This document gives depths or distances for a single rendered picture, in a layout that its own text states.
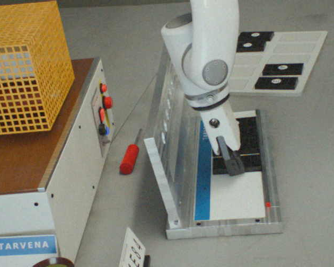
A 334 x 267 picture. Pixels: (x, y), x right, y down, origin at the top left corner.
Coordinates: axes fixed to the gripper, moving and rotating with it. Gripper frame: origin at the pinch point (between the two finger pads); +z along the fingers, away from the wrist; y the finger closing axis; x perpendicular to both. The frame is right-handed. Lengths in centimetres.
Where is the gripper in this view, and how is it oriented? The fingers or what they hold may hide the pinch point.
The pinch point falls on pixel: (234, 164)
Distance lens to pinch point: 136.2
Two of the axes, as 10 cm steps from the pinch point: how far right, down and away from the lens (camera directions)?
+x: -9.3, 2.7, 2.3
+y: 0.8, -4.8, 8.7
